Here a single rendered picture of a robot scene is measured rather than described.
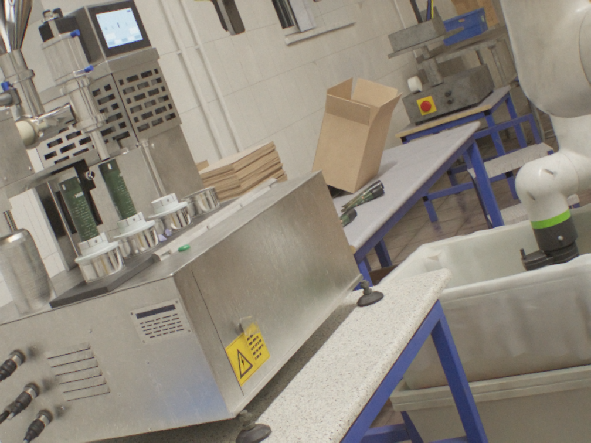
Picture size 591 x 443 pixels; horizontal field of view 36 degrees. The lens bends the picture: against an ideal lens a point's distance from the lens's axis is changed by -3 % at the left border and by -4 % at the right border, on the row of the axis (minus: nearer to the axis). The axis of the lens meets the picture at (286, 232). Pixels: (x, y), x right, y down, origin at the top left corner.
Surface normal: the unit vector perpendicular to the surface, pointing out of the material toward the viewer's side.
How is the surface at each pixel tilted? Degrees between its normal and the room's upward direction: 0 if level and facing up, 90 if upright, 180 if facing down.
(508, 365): 96
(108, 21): 90
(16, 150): 90
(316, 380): 0
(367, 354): 0
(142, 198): 90
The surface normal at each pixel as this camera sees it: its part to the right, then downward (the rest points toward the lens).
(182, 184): 0.85, -0.25
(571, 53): -0.84, 0.06
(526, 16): -0.70, 0.29
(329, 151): -0.39, 0.31
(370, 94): -0.32, 0.03
